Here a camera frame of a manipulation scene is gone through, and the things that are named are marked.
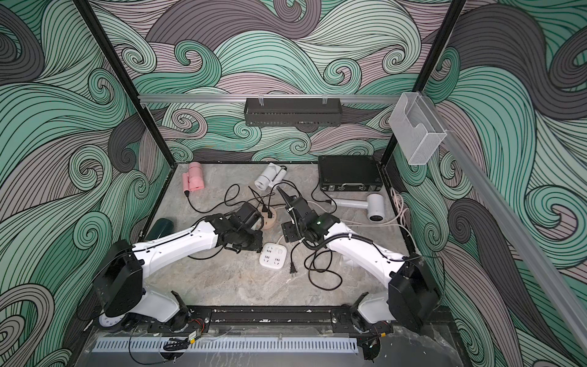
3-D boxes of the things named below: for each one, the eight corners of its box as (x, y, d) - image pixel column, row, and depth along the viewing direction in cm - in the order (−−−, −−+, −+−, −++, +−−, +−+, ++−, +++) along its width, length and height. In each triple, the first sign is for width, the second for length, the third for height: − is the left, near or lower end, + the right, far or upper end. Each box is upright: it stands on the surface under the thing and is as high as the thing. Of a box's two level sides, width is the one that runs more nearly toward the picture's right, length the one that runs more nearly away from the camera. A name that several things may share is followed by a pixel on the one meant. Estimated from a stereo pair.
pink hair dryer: (184, 193, 109) (181, 187, 106) (186, 169, 120) (183, 163, 116) (204, 189, 111) (201, 183, 107) (204, 166, 121) (201, 160, 118)
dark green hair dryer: (153, 243, 93) (146, 237, 89) (160, 224, 99) (155, 218, 95) (170, 243, 93) (164, 237, 89) (177, 224, 99) (172, 218, 95)
